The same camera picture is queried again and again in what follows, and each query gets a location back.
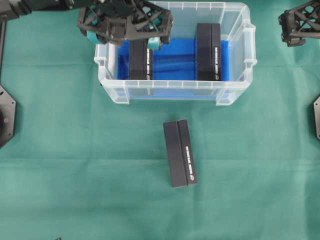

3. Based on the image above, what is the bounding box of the black camera box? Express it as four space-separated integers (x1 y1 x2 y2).
195 23 222 81
129 39 154 81
163 119 198 188

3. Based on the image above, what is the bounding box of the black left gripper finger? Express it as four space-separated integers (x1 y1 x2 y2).
147 37 162 50
86 30 105 45

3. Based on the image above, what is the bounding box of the blue liner sheet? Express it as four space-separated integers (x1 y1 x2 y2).
117 38 230 100

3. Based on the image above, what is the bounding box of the clear plastic storage case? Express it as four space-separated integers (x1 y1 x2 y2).
94 1 257 106

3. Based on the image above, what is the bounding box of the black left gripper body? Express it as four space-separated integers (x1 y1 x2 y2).
77 0 173 46

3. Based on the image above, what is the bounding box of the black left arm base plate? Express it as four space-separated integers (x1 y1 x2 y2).
0 86 16 148

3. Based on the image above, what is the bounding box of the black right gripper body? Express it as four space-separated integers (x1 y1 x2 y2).
278 0 320 47

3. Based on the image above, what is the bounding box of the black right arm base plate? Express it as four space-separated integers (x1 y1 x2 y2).
313 96 320 140

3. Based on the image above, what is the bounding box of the green table cloth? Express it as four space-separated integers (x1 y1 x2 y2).
0 0 320 240

